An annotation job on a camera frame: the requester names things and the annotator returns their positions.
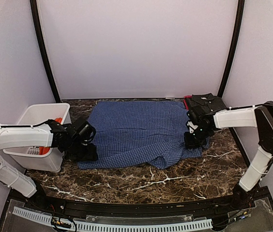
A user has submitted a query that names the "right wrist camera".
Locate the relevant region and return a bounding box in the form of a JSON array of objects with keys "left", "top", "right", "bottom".
[{"left": 186, "top": 106, "right": 208, "bottom": 134}]

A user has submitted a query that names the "white plastic laundry basket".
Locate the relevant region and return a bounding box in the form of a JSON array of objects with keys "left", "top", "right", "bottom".
[{"left": 2, "top": 102, "right": 71, "bottom": 173}]

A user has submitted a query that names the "white slotted cable duct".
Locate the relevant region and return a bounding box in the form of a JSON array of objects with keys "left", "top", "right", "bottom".
[{"left": 13, "top": 206, "right": 213, "bottom": 232}]

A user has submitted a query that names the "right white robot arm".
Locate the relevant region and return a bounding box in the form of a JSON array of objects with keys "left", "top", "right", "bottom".
[{"left": 184, "top": 101, "right": 273, "bottom": 192}]

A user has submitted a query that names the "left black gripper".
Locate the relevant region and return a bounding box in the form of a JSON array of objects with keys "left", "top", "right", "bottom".
[{"left": 67, "top": 138, "right": 97, "bottom": 161}]

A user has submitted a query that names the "orange garment in basket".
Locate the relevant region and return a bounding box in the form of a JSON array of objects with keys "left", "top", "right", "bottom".
[{"left": 38, "top": 117, "right": 63, "bottom": 155}]

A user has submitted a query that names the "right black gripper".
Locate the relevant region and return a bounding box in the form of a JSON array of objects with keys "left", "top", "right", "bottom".
[{"left": 184, "top": 126, "right": 212, "bottom": 148}]

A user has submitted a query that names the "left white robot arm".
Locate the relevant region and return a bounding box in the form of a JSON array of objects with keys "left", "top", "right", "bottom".
[{"left": 0, "top": 117, "right": 98, "bottom": 211}]

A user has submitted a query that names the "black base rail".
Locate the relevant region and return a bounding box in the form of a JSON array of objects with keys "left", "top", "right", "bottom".
[{"left": 6, "top": 187, "right": 273, "bottom": 224}]

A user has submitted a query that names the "right black frame post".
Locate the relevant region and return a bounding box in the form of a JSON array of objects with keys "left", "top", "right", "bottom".
[{"left": 217, "top": 0, "right": 245, "bottom": 98}]

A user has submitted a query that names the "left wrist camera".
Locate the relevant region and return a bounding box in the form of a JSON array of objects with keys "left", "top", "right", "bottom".
[{"left": 72, "top": 117, "right": 96, "bottom": 145}]

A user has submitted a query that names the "blue checked shirt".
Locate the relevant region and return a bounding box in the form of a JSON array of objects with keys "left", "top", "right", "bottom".
[{"left": 77, "top": 101, "right": 209, "bottom": 170}]

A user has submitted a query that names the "left black frame post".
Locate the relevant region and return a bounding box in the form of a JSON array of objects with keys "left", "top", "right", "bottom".
[{"left": 30, "top": 0, "right": 61, "bottom": 103}]

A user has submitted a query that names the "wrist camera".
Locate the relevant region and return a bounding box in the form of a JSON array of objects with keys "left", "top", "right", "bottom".
[
  {"left": 186, "top": 106, "right": 208, "bottom": 134},
  {"left": 72, "top": 117, "right": 96, "bottom": 145}
]

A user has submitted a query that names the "black frame post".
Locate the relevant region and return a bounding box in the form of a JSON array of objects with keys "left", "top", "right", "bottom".
[
  {"left": 30, "top": 0, "right": 61, "bottom": 103},
  {"left": 217, "top": 0, "right": 245, "bottom": 98}
]

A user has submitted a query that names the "red folded garment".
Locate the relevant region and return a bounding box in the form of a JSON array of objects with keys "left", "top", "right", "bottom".
[{"left": 183, "top": 95, "right": 192, "bottom": 110}]

